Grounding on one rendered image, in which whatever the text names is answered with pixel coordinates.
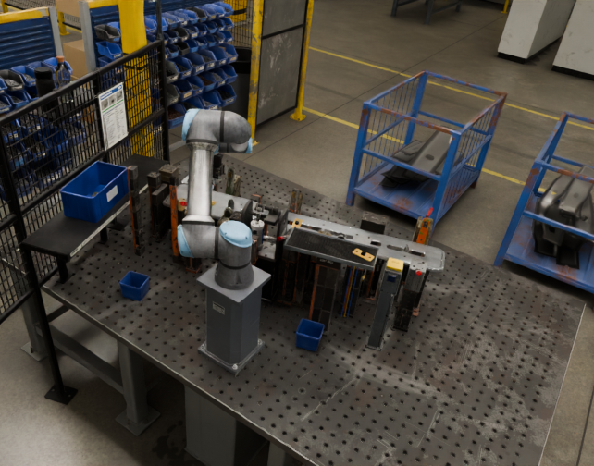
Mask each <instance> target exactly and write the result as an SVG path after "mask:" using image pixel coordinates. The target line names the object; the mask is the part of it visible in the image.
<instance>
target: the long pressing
mask: <svg viewBox="0 0 594 466"><path fill-rule="evenodd" d="M178 197H180V198H184V199H186V202H187V201H188V185H186V184H181V185H178V186H177V199H178ZM230 199H232V200H233V201H234V209H233V210H232V212H233V213H234V212H235V211H239V212H240V211H241V210H243V207H244V205H245V204H246V203H247V202H248V199H244V198H241V197H237V196H233V195H228V194H225V193H221V192H217V191H213V190H212V201H215V202H216V204H215V205H211V218H214V219H217V220H219V219H220V217H221V216H222V215H223V214H224V210H225V208H226V207H228V201H229V200H230ZM241 204H242V205H241ZM256 204H257V202H255V201H253V212H255V213H256V212H258V211H255V209H254V208H255V205H256ZM163 205H165V206H166V207H169V208H170V194H169V195H168V196H167V197H166V198H165V199H164V200H163ZM295 218H298V219H302V220H303V221H302V223H301V225H307V226H310V227H317V228H321V231H324V230H329V231H333V232H337V233H341V232H342V233H345V234H346V235H348V236H352V237H353V236H354V234H355V233H357V234H361V235H365V236H368V237H371V238H372V239H371V241H374V242H378V243H380V244H381V245H380V246H376V245H372V244H370V246H373V247H377V248H379V251H378V255H377V257H378V258H379V259H383V260H387V261H388V260H389V258H392V259H396V260H400V261H403V264H405V265H409V266H410V263H411V260H412V258H417V259H421V260H425V261H427V269H426V270H428V271H431V272H435V273H440V272H442V271H443V270H444V263H445V252H444V251H443V250H442V249H439V248H436V247H432V246H427V245H424V244H420V243H416V242H412V241H409V240H405V239H397V238H394V237H390V236H386V235H382V234H378V233H374V232H370V231H366V230H362V229H359V228H355V227H347V226H344V225H340V224H336V223H332V222H329V221H325V220H320V219H316V218H313V217H309V216H305V215H298V214H294V213H290V212H288V221H292V222H294V220H295ZM323 225H324V226H323ZM388 245H390V246H393V247H397V248H401V249H402V251H395V250H392V249H388V248H387V246H388ZM407 245H408V247H409V251H416V252H420V253H423V254H425V256H424V257H421V256H417V255H413V254H410V253H409V251H408V252H406V251H403V250H404V248H405V246H407ZM404 256H405V257H404Z"/></svg>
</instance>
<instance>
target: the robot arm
mask: <svg viewBox="0 0 594 466"><path fill-rule="evenodd" d="M251 135H252V127H251V125H250V123H249V122H248V121H247V120H246V119H245V118H244V117H242V116H240V115H238V114H236V113H233V112H230V111H217V110H204V109H190V110H188V111H187V113H186V115H185V117H184V121H183V127H182V139H183V140H184V141H186V146H187V147H188V148H189V149H190V164H189V184H188V203H187V215H186V217H185V218H183V219H182V225H178V244H179V252H180V254H181V255H182V256H184V257H192V258H218V259H219V262H218V264H217V268H216V270H215V281H216V282H217V284H218V285H219V286H221V287H222V288H225V289H230V290H240V289H244V288H248V287H249V286H250V285H251V284H252V283H253V282H254V270H253V268H252V264H251V249H252V243H253V240H252V232H251V229H250V228H248V227H247V226H246V225H244V224H243V223H241V222H238V221H227V222H224V223H222V224H221V226H220V227H215V221H214V220H213V219H212V218H211V201H212V189H213V188H214V186H213V185H214V179H221V177H220V176H222V174H223V173H224V163H222V157H223V153H251V152H252V147H253V139H252V137H251Z"/></svg>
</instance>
